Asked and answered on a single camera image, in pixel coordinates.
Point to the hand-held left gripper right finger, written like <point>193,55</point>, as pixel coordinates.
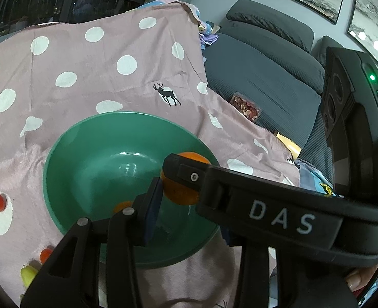
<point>229,237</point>

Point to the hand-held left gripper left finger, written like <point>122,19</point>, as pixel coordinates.
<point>153,205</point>

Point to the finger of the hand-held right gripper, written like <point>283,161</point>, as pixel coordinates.
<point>272,218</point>

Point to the large orange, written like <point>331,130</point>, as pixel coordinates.
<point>179,195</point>

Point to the green bowl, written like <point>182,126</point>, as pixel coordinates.
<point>95,173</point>

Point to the yellow-green fruit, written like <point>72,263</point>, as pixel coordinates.
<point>28,274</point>

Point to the person's right hand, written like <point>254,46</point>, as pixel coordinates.
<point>360,279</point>

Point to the blue cartoon print cloth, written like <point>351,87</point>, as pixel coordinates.
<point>314,179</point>

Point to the yellow packet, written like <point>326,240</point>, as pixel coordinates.
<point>288,144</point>

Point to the snack packet on sofa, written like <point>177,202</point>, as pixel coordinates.
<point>245,106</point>

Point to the dark grey sofa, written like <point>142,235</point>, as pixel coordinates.
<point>256,64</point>

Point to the pink polka dot blanket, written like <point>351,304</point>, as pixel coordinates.
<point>79,57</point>

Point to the dark balcony window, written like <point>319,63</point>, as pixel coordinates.
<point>47,0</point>

